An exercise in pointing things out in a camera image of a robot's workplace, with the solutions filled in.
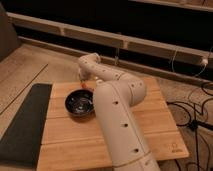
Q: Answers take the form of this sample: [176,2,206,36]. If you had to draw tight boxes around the red orange pepper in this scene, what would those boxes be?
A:
[81,82,90,89]

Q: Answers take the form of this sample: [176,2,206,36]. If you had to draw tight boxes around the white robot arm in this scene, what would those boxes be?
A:
[78,53,160,171]

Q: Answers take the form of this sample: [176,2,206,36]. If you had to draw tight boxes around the dark ceramic bowl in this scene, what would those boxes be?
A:
[65,89,94,117]

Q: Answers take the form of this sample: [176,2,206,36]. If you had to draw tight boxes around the wooden cutting board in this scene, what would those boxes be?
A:
[36,77,189,171]

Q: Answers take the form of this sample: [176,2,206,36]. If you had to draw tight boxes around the dark green mat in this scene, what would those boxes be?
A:
[0,83,52,167]

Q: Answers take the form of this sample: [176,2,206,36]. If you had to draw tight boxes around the white shelf rail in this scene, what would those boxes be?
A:
[7,12,213,66]

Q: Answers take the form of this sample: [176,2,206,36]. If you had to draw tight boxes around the black floor cables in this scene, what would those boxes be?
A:
[166,81,213,171]

